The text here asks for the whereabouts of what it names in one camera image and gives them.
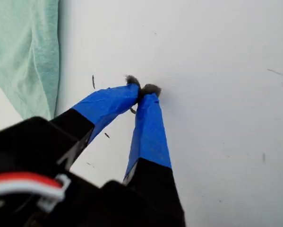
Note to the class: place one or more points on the green t-shirt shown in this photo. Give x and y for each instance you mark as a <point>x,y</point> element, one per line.
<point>18,47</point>

